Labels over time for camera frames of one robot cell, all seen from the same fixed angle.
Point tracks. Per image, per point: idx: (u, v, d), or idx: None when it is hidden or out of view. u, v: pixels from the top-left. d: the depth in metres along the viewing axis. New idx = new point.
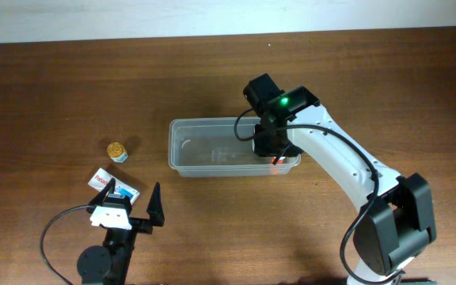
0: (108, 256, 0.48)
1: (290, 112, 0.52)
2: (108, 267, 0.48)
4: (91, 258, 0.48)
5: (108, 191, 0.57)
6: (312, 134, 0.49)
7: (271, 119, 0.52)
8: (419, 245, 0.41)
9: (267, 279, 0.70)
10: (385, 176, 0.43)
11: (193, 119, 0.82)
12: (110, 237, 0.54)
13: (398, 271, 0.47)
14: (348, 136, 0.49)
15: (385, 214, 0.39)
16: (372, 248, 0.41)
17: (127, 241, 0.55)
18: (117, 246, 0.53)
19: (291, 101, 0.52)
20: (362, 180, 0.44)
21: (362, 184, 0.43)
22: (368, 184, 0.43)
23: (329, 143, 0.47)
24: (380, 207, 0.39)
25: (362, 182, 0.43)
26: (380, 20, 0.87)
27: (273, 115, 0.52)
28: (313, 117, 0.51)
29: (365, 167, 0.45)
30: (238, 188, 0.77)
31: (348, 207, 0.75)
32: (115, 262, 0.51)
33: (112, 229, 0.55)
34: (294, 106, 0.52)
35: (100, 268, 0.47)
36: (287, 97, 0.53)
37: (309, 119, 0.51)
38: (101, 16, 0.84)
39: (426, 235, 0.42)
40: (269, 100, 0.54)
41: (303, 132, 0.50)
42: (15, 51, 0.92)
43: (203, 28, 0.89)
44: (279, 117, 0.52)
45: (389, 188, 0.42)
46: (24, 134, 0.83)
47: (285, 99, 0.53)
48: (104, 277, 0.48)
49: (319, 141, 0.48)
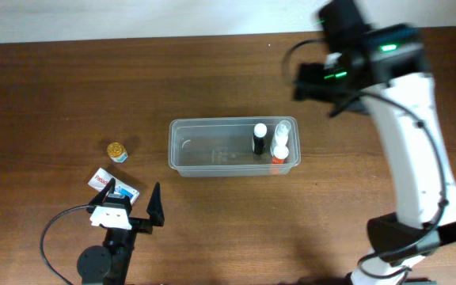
0: (107, 257, 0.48)
1: (388, 64, 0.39)
2: (108, 267, 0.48)
4: (90, 259, 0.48)
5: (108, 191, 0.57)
6: (400, 119, 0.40)
7: (355, 61, 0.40)
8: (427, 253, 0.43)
9: (267, 279, 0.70)
10: (450, 207, 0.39)
11: (193, 119, 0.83)
12: (110, 238, 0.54)
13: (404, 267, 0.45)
14: (438, 142, 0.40)
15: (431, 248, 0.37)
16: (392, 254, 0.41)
17: (127, 241, 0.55)
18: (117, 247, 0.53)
19: (396, 49, 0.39)
20: (427, 200, 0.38)
21: (426, 203, 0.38)
22: (431, 208, 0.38)
23: (414, 137, 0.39)
24: (431, 242, 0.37)
25: (428, 201, 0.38)
26: (381, 20, 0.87)
27: (360, 55, 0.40)
28: (412, 96, 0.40)
29: (438, 187, 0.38)
30: (238, 188, 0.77)
31: (348, 207, 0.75)
32: (114, 263, 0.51)
33: (112, 229, 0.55)
34: (395, 58, 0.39)
35: (100, 269, 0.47)
36: (394, 43, 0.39)
37: (407, 98, 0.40)
38: (100, 16, 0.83)
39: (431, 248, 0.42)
40: (359, 34, 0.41)
41: (392, 111, 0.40)
42: (14, 51, 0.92)
43: (203, 27, 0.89)
44: (370, 66, 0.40)
45: (452, 220, 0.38)
46: (24, 134, 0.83)
47: (389, 44, 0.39)
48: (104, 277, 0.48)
49: (404, 134, 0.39)
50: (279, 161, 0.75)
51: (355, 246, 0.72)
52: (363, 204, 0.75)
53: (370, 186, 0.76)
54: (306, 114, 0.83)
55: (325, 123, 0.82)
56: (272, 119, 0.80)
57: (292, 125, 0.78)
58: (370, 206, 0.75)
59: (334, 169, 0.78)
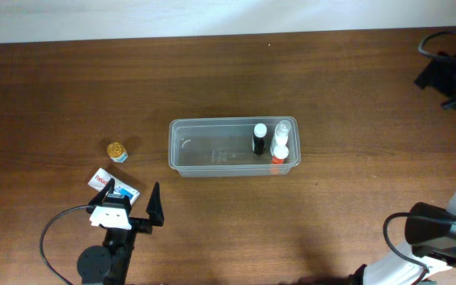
0: (108, 258, 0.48)
1: None
2: (108, 267, 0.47)
4: (90, 260, 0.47)
5: (108, 191, 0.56)
6: None
7: None
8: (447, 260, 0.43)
9: (267, 279, 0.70)
10: None
11: (193, 119, 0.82)
12: (109, 237, 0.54)
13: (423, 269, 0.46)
14: None
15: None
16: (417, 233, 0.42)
17: (127, 241, 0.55)
18: (117, 247, 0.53)
19: None
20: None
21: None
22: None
23: None
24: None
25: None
26: (381, 20, 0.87)
27: None
28: None
29: None
30: (239, 188, 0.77)
31: (349, 206, 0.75)
32: (114, 263, 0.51)
33: (112, 229, 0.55)
34: None
35: (101, 269, 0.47)
36: None
37: None
38: (101, 16, 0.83)
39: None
40: None
41: None
42: (14, 51, 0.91)
43: (203, 27, 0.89)
44: None
45: None
46: (24, 134, 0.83)
47: None
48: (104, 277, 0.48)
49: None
50: (279, 161, 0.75)
51: (355, 246, 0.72)
52: (363, 204, 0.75)
53: (370, 186, 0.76)
54: (306, 114, 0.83)
55: (325, 124, 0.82)
56: (272, 119, 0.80)
57: (292, 125, 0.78)
58: (370, 206, 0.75)
59: (334, 169, 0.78)
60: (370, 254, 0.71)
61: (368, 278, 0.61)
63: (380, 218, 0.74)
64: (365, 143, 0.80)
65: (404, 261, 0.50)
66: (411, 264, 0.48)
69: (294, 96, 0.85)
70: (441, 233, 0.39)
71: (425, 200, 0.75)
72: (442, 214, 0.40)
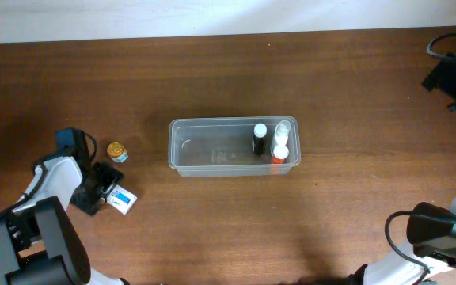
0: (72, 140, 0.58)
1: None
2: (71, 135, 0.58)
4: (65, 132, 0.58)
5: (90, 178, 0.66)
6: None
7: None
8: (450, 262, 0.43)
9: (267, 279, 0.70)
10: None
11: (193, 119, 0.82)
12: (77, 141, 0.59)
13: (425, 269, 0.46)
14: None
15: None
16: (419, 234, 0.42)
17: (74, 142, 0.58)
18: (81, 153, 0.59)
19: None
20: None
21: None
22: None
23: None
24: None
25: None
26: (381, 20, 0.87)
27: None
28: None
29: None
30: (239, 187, 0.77)
31: (349, 206, 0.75)
32: (76, 137, 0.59)
33: (82, 143, 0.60)
34: None
35: (67, 144, 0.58)
36: None
37: None
38: (100, 16, 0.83)
39: None
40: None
41: None
42: (13, 51, 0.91)
43: (203, 27, 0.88)
44: None
45: None
46: (24, 134, 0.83)
47: None
48: (62, 136, 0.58)
49: None
50: (279, 161, 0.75)
51: (355, 246, 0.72)
52: (363, 204, 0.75)
53: (370, 186, 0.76)
54: (305, 114, 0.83)
55: (325, 124, 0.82)
56: (272, 119, 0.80)
57: (292, 126, 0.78)
58: (370, 207, 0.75)
59: (334, 169, 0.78)
60: (370, 254, 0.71)
61: (368, 277, 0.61)
63: (380, 218, 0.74)
64: (365, 143, 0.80)
65: (404, 261, 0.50)
66: (412, 264, 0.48)
69: (294, 96, 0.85)
70: (442, 233, 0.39)
71: (425, 200, 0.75)
72: (443, 212, 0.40)
